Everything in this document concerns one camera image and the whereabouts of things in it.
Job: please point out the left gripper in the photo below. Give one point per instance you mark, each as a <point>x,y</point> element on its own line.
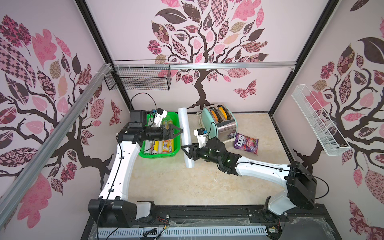
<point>169,133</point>

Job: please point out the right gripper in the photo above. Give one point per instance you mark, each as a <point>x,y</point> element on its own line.
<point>196,151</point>

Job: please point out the short yellow wrap roll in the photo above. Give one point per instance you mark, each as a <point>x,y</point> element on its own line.
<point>155,149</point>

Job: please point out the clear white-label wrap roll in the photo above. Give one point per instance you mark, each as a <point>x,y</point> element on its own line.
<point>147,147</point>

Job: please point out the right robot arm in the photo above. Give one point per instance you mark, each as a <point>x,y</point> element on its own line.
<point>299,185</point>

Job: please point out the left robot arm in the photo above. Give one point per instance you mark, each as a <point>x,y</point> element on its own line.
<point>130,140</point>

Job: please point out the green plastic basket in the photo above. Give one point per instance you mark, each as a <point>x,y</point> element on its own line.
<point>177,141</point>

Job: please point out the mint green toaster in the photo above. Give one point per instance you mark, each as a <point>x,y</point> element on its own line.
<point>219,122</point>

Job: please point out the purple Fox's candy bag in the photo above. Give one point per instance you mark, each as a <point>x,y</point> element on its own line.
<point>245,143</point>

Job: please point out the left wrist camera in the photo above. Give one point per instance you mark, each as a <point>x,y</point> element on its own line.
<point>158,116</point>

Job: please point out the black wire wall basket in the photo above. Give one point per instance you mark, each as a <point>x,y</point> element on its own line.
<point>140,75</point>

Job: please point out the white slotted cable duct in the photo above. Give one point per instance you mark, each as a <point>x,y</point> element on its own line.
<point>181,232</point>

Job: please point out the aluminium rail back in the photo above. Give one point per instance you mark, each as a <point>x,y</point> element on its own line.
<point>210,65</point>

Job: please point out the aluminium rail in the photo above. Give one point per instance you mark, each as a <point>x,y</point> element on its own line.
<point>23,182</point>
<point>210,65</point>

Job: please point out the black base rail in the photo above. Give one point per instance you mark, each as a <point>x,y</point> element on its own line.
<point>210,213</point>

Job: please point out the white wire wall shelf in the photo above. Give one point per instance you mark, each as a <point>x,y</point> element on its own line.
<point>312,105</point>

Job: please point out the aluminium rail left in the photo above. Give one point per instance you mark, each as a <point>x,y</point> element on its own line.
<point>23,182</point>

